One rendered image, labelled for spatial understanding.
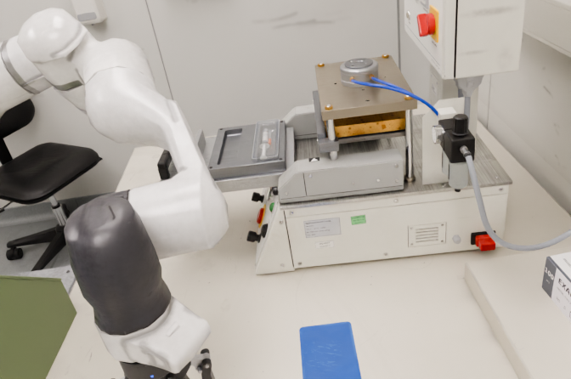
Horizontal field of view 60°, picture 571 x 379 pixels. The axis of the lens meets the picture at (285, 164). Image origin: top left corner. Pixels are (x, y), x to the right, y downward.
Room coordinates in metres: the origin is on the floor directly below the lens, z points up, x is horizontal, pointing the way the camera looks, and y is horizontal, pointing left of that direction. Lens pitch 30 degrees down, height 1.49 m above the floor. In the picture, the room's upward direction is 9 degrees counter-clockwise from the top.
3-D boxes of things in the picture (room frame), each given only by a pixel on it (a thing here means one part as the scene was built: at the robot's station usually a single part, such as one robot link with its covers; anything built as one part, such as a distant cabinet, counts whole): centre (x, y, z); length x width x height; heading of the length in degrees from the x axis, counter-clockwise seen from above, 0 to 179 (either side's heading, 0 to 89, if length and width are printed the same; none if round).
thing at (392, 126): (0.97, -0.18, 1.07); 0.22 x 0.17 x 0.10; 175
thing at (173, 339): (0.42, 0.18, 1.06); 0.13 x 0.12 x 0.05; 11
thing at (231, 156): (1.00, 0.07, 0.98); 0.20 x 0.17 x 0.03; 175
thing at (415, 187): (0.98, -0.22, 0.93); 0.46 x 0.35 x 0.01; 85
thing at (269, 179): (1.00, 0.12, 0.97); 0.30 x 0.22 x 0.08; 85
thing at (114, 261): (0.48, 0.21, 1.16); 0.18 x 0.10 x 0.13; 7
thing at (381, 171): (0.85, -0.10, 0.97); 0.26 x 0.05 x 0.07; 85
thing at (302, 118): (1.12, -0.13, 0.97); 0.25 x 0.05 x 0.07; 85
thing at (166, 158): (1.02, 0.26, 0.99); 0.15 x 0.02 x 0.04; 175
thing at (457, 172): (0.75, -0.29, 1.05); 0.15 x 0.05 x 0.15; 175
